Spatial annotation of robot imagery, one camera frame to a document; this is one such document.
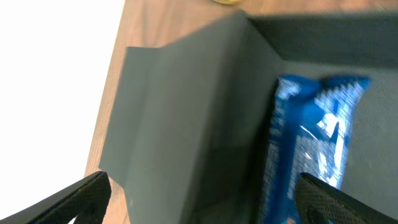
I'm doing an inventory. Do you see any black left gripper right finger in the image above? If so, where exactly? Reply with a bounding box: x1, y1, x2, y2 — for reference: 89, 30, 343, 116
294, 172, 397, 224

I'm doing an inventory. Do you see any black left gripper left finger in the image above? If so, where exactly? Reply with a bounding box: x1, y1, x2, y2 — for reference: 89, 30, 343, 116
1, 171, 111, 224

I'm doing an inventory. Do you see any blue snack bar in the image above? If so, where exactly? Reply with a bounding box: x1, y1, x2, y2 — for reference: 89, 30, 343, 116
257, 75, 370, 223

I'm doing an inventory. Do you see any dark green box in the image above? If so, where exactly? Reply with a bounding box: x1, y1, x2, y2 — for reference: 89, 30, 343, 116
99, 11, 397, 223

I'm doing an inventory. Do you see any yellow plastic bottle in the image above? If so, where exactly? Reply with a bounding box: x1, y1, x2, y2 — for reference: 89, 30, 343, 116
212, 0, 242, 5

